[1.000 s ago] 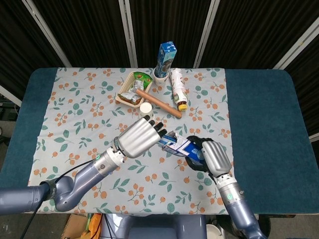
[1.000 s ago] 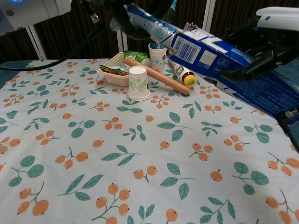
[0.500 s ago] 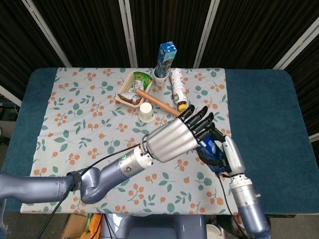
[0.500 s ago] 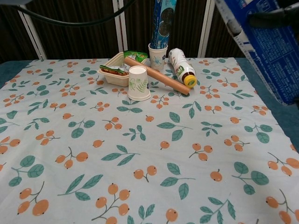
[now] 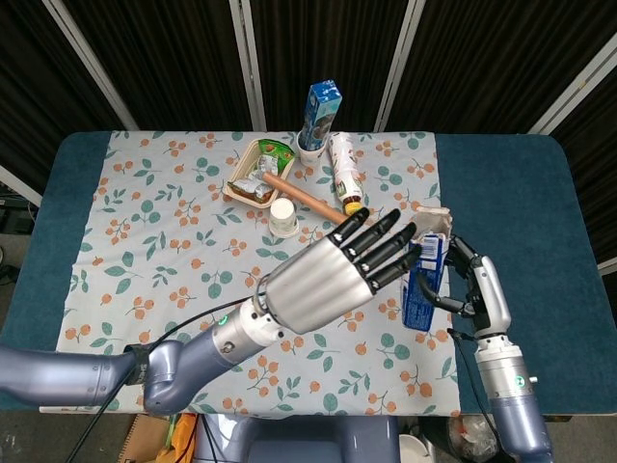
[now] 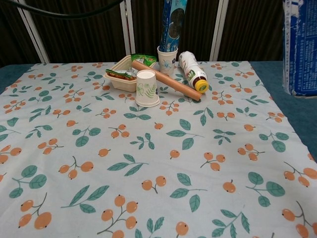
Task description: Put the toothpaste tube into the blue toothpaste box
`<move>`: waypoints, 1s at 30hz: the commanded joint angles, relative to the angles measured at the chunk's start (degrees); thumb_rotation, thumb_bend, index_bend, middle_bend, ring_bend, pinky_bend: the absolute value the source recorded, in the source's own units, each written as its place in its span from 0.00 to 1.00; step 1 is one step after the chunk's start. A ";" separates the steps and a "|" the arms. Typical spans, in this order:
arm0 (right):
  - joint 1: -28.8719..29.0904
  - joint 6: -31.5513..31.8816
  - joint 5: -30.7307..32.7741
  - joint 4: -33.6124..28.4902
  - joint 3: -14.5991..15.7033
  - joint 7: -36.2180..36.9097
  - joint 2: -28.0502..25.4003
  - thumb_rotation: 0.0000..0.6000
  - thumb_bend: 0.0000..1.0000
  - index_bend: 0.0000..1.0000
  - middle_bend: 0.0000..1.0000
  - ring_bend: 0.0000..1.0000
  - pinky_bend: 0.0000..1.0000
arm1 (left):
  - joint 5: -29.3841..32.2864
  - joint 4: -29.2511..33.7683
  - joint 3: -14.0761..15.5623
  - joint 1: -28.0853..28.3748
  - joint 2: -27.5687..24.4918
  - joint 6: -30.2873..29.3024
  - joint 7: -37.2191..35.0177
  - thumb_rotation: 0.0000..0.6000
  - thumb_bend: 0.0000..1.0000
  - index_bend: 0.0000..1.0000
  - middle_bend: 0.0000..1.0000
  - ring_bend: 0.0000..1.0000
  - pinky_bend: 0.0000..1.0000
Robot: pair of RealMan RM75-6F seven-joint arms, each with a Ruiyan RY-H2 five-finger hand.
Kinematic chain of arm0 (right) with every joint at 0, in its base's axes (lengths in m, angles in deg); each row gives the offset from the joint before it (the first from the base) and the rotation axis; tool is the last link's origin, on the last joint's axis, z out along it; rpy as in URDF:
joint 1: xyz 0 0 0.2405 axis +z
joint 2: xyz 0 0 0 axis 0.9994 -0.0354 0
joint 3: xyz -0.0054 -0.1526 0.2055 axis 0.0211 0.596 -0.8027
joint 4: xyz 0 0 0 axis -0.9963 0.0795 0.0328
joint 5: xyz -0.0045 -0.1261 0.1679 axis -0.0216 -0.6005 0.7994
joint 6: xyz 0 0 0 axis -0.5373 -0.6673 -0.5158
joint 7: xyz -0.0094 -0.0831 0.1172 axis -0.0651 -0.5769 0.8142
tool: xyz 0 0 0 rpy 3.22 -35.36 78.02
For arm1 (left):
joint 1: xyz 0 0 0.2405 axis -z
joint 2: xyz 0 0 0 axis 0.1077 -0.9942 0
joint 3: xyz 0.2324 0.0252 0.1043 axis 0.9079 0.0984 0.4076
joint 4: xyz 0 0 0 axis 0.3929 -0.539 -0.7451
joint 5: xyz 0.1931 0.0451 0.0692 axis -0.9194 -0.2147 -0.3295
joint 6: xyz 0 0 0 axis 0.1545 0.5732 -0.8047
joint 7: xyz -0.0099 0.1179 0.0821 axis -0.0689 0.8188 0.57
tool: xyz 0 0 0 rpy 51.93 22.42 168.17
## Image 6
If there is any blue toothpaste box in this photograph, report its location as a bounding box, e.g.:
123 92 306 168
282 0 317 97

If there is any blue cookie package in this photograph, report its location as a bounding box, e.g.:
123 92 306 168
159 0 186 53

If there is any leaf print paper cup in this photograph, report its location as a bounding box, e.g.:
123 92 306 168
135 69 160 108

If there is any beige food tray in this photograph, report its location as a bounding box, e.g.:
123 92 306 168
103 55 157 93

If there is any flower print paper cup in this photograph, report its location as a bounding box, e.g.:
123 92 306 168
157 46 179 76

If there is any white bottle yellow cap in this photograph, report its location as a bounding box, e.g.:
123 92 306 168
178 51 210 94

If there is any orange green snack packet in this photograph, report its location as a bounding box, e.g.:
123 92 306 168
105 69 127 80

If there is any floral berry print tablecloth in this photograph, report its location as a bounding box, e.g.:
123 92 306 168
0 60 317 238

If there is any white partition frame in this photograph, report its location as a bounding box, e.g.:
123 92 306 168
210 0 228 61
118 0 139 57
17 0 50 64

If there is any black cable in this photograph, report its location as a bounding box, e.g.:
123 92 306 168
0 0 124 19

